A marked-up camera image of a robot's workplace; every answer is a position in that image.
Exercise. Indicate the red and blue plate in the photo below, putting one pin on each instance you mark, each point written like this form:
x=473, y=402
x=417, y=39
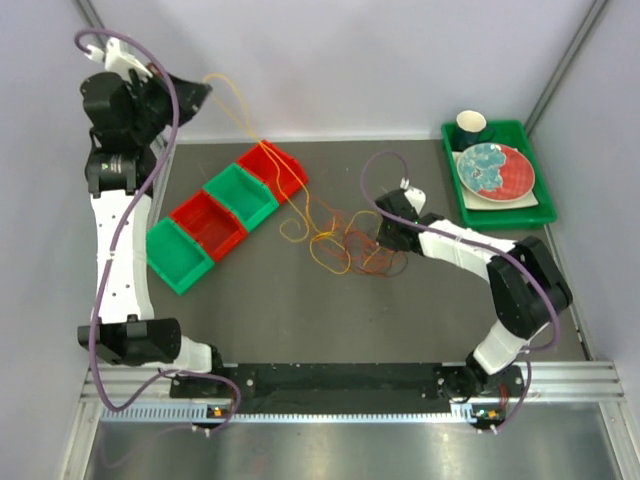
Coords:
x=495, y=172

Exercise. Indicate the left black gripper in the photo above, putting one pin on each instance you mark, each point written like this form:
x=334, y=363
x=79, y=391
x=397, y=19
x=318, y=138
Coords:
x=191, y=94

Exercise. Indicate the red bin far end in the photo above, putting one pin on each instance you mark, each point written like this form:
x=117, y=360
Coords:
x=279, y=171

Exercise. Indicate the white square plate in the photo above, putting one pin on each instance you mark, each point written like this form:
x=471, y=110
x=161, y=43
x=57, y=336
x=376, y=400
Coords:
x=480, y=203

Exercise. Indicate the aluminium frame rail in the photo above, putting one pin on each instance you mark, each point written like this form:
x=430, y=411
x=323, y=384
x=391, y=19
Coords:
x=580, y=381

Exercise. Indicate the dark green cup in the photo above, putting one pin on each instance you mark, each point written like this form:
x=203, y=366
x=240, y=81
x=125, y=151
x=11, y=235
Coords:
x=471, y=128

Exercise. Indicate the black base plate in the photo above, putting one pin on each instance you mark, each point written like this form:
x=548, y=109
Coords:
x=364, y=388

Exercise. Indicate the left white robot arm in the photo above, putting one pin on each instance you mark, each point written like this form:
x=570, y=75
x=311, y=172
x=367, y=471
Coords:
x=129, y=105

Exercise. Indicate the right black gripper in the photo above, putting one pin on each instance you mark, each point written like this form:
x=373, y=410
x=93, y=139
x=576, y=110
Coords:
x=385, y=241

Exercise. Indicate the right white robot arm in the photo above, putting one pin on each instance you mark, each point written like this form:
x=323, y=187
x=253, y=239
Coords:
x=528, y=290

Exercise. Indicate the large green tray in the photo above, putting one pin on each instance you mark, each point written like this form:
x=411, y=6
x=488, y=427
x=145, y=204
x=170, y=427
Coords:
x=510, y=133

